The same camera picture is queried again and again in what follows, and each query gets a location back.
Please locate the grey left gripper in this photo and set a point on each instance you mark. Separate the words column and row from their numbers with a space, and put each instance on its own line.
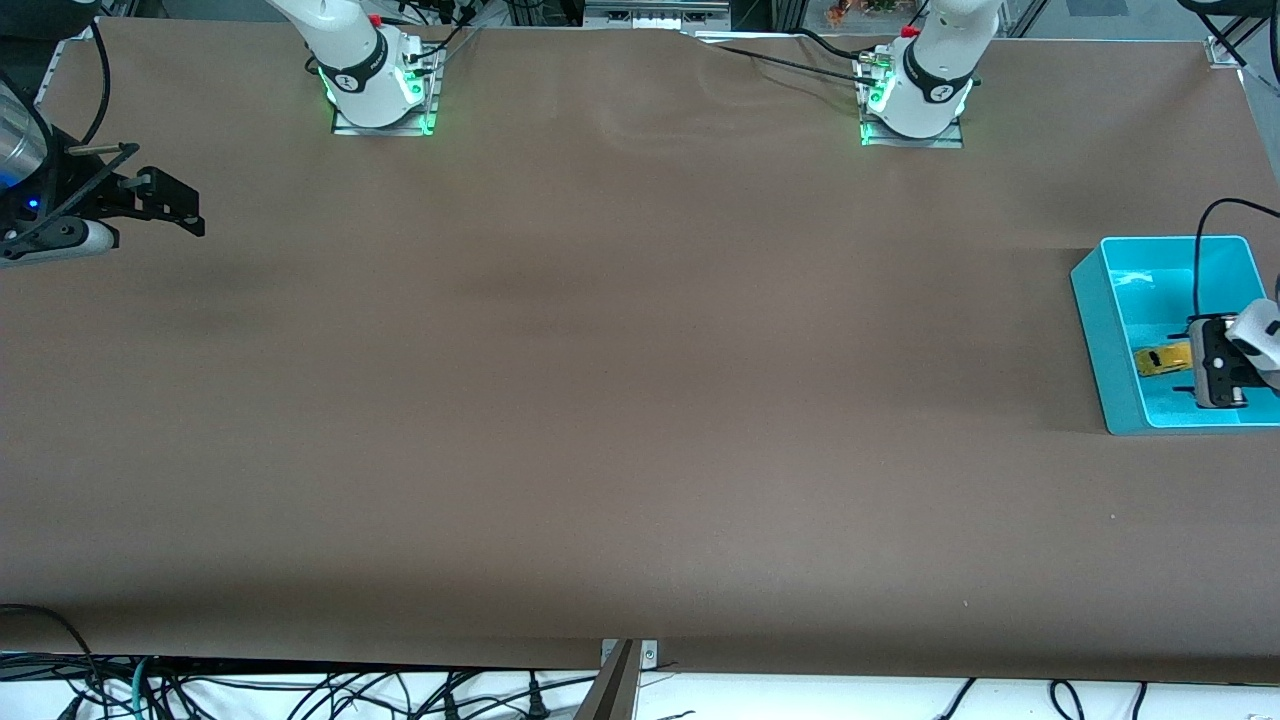
column 1217, row 361

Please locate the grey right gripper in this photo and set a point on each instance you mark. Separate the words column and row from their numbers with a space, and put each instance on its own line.
column 30, row 203

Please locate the yellow beetle toy car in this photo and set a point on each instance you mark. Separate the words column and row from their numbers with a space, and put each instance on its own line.
column 1160, row 360

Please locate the teal plastic bin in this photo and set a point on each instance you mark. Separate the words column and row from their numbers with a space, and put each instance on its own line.
column 1130, row 300

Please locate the orange background clutter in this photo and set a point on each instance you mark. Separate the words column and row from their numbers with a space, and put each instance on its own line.
column 865, row 8

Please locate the grey-brown wedge-shaped bar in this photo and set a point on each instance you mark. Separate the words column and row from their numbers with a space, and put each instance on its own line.
column 610, row 695

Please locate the metal table edge rail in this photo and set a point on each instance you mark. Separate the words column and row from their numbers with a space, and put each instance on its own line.
column 60, row 70

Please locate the metal table corner bracket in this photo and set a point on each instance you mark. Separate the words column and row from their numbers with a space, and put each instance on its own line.
column 1225, row 52

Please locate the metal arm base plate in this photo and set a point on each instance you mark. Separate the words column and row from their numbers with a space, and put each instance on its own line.
column 910, row 143
column 385, row 130

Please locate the aluminium frame with sockets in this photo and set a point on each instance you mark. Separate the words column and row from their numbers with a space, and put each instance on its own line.
column 650, row 15

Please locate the small metal table bracket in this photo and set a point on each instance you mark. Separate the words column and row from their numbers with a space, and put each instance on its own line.
column 650, row 655

